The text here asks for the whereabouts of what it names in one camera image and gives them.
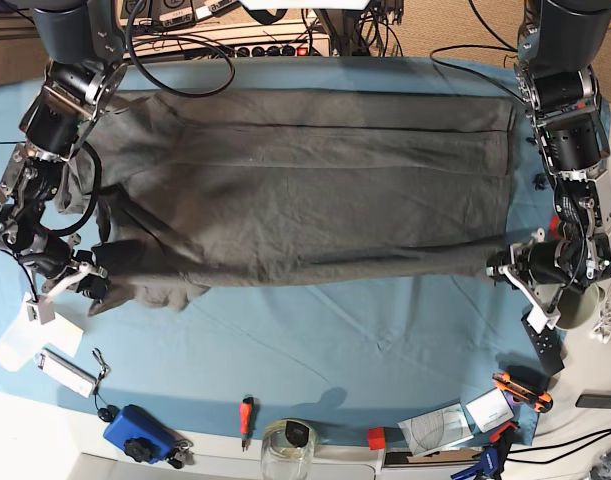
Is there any glass jar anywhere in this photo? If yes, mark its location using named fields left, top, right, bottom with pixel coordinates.
left=261, top=419, right=318, bottom=480

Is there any white paper sheet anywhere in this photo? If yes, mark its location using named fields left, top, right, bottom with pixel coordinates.
left=0, top=293, right=84, bottom=372

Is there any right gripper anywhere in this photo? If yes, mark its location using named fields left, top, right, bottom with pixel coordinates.
left=14, top=234, right=110, bottom=324

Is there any black remote control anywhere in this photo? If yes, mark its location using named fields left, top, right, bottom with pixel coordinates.
left=521, top=313, right=565, bottom=377

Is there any red screwdriver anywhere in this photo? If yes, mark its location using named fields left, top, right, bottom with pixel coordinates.
left=239, top=396, right=255, bottom=452

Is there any beige mug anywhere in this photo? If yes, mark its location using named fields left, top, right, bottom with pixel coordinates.
left=556, top=284, right=605, bottom=331

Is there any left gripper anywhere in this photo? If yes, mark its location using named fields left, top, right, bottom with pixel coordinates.
left=485, top=239, right=589, bottom=331

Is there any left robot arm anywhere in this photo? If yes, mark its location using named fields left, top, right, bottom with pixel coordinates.
left=486, top=1, right=611, bottom=333

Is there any printed paper booklet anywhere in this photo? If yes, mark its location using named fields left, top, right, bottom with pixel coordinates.
left=398, top=403, right=474, bottom=456

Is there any blue table cloth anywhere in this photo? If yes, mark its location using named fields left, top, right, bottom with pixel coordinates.
left=0, top=58, right=552, bottom=445

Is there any red cube block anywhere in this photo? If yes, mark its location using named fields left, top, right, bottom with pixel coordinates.
left=367, top=427, right=386, bottom=451

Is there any blue clamp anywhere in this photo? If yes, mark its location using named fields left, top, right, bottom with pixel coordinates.
left=450, top=421, right=518, bottom=480

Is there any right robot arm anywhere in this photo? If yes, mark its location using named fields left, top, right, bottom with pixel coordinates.
left=0, top=1, right=126, bottom=319

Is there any white small box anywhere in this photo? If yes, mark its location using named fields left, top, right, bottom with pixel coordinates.
left=466, top=388, right=514, bottom=433

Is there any black small clip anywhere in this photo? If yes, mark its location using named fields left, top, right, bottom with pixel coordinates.
left=532, top=173, right=549, bottom=191

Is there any black power brick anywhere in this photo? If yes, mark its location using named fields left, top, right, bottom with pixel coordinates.
left=575, top=392, right=611, bottom=410

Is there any white rectangular device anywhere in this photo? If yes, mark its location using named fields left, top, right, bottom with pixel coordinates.
left=34, top=349, right=96, bottom=398

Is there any red tape roll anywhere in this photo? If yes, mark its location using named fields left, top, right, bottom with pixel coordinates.
left=549, top=216, right=563, bottom=239

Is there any blue box with knob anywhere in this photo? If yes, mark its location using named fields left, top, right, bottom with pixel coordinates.
left=103, top=405, right=175, bottom=464

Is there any orange utility knife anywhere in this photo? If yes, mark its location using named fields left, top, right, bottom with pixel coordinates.
left=492, top=372, right=553, bottom=414

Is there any black lanyard with clip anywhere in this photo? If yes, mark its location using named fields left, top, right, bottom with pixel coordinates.
left=91, top=348, right=117, bottom=422

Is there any grey T-shirt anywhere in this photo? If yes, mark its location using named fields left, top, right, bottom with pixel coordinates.
left=89, top=90, right=515, bottom=315

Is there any black power strip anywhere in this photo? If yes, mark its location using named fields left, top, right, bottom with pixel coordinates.
left=223, top=44, right=310, bottom=58

